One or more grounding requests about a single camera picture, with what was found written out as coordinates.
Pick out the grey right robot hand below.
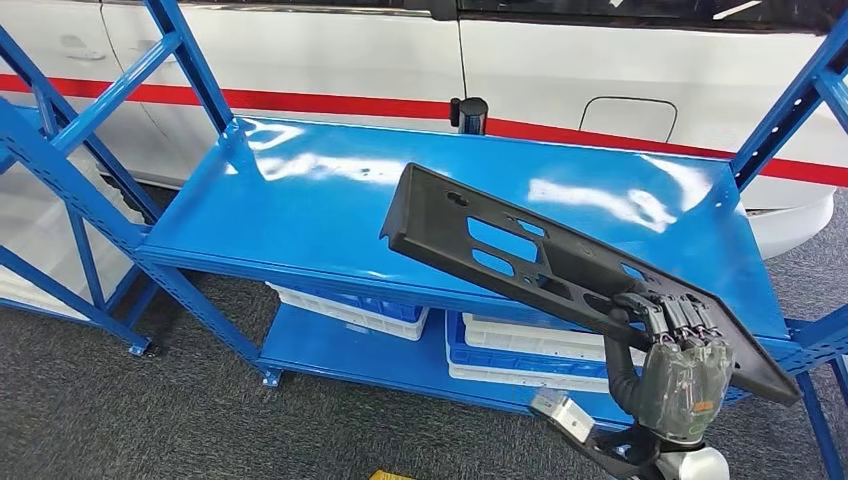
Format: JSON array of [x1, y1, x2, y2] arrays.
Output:
[[604, 291, 737, 445]]

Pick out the black plastic plate bracket part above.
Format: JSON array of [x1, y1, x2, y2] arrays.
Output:
[[380, 162, 803, 407]]

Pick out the white car with red stripe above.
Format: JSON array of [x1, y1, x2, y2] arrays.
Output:
[[0, 0, 848, 260]]

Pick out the black cylindrical post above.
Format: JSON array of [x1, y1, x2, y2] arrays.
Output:
[[449, 97, 490, 136]]

